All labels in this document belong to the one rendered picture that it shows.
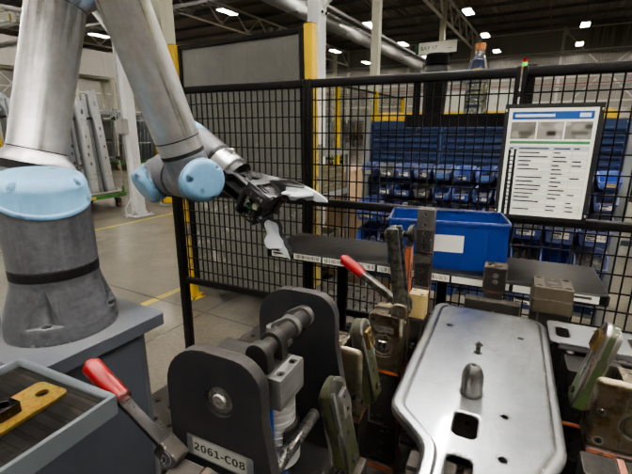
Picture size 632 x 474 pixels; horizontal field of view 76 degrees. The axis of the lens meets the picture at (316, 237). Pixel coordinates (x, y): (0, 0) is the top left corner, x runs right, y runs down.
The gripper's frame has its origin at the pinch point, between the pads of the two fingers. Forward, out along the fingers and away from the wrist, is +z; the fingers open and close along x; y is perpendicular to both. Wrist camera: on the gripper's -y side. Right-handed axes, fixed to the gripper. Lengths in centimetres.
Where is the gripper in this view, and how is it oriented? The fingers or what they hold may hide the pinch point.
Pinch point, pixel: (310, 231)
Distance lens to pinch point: 81.5
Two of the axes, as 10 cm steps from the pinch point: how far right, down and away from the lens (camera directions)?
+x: 4.9, -7.5, -4.4
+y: -4.3, 2.3, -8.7
